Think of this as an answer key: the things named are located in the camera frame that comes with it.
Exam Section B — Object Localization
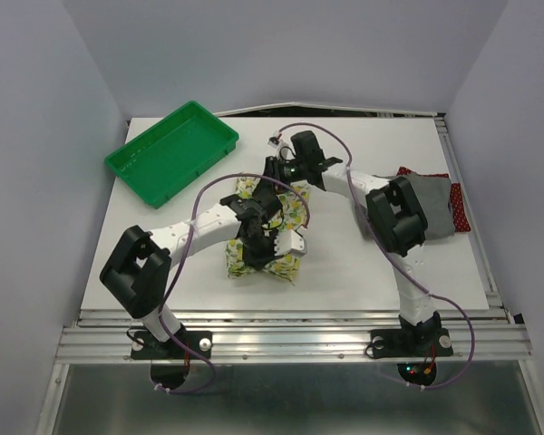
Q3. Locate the green plastic tray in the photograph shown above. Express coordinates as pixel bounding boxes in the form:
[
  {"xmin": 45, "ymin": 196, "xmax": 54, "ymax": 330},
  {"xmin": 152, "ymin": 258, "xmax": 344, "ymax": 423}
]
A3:
[{"xmin": 105, "ymin": 101, "xmax": 239, "ymax": 209}]

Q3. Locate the red polka dot skirt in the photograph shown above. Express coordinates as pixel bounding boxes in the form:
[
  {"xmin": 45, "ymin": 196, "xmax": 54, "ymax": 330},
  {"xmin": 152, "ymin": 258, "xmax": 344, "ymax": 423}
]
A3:
[{"xmin": 396, "ymin": 166, "xmax": 471, "ymax": 240}]

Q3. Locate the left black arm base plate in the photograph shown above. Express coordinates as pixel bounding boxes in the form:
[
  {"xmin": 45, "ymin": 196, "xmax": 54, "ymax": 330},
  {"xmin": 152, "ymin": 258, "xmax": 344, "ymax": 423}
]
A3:
[{"xmin": 126, "ymin": 328, "xmax": 213, "ymax": 361}]

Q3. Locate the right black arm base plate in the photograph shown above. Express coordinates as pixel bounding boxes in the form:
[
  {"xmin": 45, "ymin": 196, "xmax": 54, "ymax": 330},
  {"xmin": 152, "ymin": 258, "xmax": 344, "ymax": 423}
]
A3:
[{"xmin": 364, "ymin": 328, "xmax": 453, "ymax": 359}]

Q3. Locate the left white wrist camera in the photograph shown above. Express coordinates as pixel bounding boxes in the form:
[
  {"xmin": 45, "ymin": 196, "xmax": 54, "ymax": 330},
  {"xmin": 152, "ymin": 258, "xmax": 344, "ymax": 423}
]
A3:
[{"xmin": 274, "ymin": 229, "xmax": 307, "ymax": 257}]

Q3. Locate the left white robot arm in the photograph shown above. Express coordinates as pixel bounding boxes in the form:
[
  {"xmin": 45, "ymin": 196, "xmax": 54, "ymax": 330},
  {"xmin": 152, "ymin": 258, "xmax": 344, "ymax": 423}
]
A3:
[{"xmin": 100, "ymin": 189, "xmax": 282, "ymax": 358}]

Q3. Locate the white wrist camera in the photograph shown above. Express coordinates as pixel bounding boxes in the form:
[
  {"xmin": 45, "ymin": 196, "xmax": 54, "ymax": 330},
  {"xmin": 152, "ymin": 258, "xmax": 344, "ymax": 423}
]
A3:
[
  {"xmin": 267, "ymin": 136, "xmax": 295, "ymax": 160},
  {"xmin": 274, "ymin": 229, "xmax": 307, "ymax": 257}
]

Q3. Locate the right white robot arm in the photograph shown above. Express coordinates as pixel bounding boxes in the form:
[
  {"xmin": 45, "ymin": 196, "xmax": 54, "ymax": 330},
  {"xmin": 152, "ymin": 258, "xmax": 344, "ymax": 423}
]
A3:
[{"xmin": 264, "ymin": 130, "xmax": 453, "ymax": 359}]

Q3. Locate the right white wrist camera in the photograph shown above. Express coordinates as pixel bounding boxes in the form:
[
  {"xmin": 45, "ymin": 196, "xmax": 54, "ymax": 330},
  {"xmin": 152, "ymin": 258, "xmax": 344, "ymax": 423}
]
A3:
[{"xmin": 267, "ymin": 136, "xmax": 295, "ymax": 160}]

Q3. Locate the yellow lemon print skirt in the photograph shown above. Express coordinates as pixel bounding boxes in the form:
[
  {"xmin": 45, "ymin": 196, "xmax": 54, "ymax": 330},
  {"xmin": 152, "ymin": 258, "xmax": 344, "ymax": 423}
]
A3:
[{"xmin": 225, "ymin": 177, "xmax": 307, "ymax": 284}]

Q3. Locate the aluminium frame rail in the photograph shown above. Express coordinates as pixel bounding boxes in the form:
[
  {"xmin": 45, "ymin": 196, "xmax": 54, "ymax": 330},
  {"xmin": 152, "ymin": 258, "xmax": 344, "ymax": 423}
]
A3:
[{"xmin": 55, "ymin": 309, "xmax": 532, "ymax": 364}]

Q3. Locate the grey skirt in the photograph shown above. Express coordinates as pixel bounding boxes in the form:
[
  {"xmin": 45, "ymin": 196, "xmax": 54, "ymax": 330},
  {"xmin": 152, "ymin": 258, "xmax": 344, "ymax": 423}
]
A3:
[{"xmin": 362, "ymin": 172, "xmax": 455, "ymax": 253}]

